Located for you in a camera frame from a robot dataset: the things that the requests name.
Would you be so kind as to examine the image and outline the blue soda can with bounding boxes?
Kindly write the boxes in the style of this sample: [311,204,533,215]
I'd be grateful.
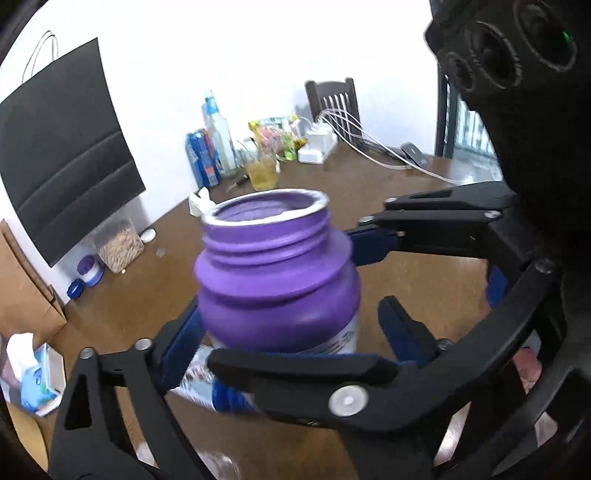
[185,129,221,188]

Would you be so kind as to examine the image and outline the dark wooden chair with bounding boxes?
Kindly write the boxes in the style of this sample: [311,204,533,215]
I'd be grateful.
[304,78,363,148]

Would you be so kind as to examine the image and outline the blue bottle with white label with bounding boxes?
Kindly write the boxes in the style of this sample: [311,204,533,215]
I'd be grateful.
[171,345,256,414]

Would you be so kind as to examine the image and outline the brown paper bag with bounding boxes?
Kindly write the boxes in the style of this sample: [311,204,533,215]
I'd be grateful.
[0,220,67,347]

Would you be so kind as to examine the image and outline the black paper bag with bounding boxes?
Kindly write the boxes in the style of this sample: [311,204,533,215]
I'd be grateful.
[1,40,145,266]

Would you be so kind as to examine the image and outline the crumpled white tissue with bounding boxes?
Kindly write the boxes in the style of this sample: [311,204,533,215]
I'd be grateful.
[187,187,216,218]

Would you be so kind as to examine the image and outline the clear container with grains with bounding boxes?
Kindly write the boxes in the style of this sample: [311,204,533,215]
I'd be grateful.
[93,219,144,274]

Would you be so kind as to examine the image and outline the small purple white jar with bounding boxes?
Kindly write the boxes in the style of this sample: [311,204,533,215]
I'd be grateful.
[77,255,104,287]

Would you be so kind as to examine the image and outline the purple bottle with white label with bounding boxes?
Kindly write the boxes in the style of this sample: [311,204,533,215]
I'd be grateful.
[193,189,361,354]

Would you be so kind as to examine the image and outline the white power strip with chargers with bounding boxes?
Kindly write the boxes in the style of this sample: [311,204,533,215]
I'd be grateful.
[297,129,338,165]

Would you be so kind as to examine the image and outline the blue tissue box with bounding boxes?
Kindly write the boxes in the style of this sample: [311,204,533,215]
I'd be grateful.
[1,332,66,417]

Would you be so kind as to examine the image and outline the blue bottle cap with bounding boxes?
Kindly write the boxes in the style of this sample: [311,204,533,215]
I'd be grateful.
[66,278,85,300]

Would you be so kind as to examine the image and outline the small black phone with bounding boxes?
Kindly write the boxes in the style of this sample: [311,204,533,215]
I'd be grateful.
[401,142,430,169]

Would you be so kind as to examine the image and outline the clear glass bottle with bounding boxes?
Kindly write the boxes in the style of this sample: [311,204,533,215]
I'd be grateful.
[204,91,239,177]

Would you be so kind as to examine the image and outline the white charging cable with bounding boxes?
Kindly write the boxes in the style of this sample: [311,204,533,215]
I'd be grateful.
[317,108,463,186]

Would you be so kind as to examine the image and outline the colourful snack packets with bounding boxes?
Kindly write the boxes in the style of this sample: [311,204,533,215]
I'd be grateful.
[249,115,308,161]

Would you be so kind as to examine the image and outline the glass of yellow drink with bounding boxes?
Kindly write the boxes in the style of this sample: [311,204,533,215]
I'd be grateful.
[242,149,279,192]

